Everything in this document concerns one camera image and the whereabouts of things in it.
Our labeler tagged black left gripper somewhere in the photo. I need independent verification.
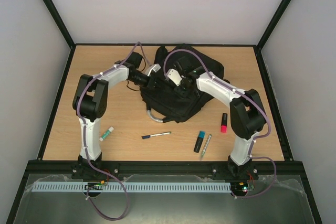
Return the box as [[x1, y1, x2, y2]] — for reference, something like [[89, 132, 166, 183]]
[[130, 71, 165, 90]]

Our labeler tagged black student bag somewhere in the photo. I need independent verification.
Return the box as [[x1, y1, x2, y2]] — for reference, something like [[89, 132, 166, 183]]
[[140, 44, 224, 123]]

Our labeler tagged blue whiteboard pen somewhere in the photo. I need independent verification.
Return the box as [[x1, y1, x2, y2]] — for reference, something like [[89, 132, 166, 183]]
[[141, 131, 172, 140]]

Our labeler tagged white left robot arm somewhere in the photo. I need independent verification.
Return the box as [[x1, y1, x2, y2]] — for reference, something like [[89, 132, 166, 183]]
[[72, 58, 161, 164]]

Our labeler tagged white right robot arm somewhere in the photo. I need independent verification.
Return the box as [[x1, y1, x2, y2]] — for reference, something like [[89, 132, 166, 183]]
[[191, 57, 271, 178]]

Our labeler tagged blue highlighter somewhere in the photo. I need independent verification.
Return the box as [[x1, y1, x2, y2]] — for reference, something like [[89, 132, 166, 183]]
[[193, 131, 205, 153]]

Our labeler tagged pink highlighter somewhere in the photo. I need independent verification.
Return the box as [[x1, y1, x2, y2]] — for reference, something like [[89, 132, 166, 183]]
[[220, 113, 228, 133]]

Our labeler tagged green glue stick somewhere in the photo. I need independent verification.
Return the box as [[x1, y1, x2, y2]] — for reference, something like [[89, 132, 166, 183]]
[[99, 126, 114, 142]]

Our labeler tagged silver marker pen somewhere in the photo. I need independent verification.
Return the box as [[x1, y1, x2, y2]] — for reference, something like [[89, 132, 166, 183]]
[[200, 134, 212, 160]]

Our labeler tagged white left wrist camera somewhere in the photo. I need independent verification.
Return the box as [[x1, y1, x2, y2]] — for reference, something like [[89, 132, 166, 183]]
[[145, 63, 161, 76]]

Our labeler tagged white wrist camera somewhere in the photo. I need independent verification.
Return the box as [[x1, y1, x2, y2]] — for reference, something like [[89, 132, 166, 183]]
[[145, 63, 161, 76], [166, 69, 182, 86]]

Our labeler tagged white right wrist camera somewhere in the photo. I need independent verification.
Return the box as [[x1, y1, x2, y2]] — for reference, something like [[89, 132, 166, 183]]
[[166, 69, 182, 86]]

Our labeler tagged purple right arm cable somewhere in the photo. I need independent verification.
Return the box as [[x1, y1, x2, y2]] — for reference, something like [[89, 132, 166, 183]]
[[162, 48, 277, 200]]

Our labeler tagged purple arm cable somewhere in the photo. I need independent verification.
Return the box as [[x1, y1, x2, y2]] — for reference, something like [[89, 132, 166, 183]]
[[76, 41, 153, 221], [162, 48, 277, 200]]

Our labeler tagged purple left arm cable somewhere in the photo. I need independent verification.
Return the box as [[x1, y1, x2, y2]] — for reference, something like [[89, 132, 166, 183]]
[[76, 41, 153, 221]]

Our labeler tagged light blue cable duct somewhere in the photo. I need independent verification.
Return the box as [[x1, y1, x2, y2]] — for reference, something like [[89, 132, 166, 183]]
[[31, 182, 231, 193]]

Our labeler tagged black front mounting rail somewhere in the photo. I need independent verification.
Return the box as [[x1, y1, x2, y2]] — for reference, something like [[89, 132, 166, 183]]
[[24, 160, 306, 181]]

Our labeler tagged black right frame post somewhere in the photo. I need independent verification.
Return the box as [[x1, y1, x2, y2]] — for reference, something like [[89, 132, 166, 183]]
[[255, 0, 292, 53]]

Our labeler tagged black frame post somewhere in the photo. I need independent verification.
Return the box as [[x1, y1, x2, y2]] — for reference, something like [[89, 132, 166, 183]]
[[42, 0, 75, 49], [255, 0, 292, 53]]

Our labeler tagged black left frame post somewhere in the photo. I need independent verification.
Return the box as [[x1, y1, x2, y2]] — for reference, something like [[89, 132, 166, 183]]
[[42, 0, 75, 49]]

